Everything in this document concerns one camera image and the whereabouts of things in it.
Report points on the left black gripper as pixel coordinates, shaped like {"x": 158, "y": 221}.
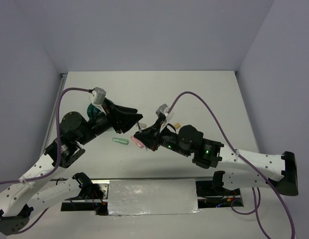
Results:
{"x": 119, "y": 120}

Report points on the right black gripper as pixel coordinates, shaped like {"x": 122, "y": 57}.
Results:
{"x": 149, "y": 137}

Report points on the pink highlighter cap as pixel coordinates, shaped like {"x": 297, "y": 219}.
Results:
{"x": 137, "y": 142}

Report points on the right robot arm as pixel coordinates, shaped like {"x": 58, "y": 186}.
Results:
{"x": 234, "y": 168}

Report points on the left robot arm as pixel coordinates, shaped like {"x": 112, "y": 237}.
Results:
{"x": 23, "y": 200}

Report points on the teal round divided container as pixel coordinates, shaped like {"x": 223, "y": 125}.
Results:
{"x": 92, "y": 111}

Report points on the green highlighter cap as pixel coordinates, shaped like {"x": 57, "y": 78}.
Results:
{"x": 120, "y": 140}

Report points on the silver foil base cover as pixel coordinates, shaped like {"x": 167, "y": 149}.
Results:
{"x": 152, "y": 197}

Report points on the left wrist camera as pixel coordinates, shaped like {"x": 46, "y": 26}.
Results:
{"x": 97, "y": 97}

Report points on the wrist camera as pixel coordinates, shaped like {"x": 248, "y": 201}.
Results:
{"x": 165, "y": 114}
{"x": 97, "y": 97}

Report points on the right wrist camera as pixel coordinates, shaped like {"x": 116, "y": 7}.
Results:
{"x": 165, "y": 114}

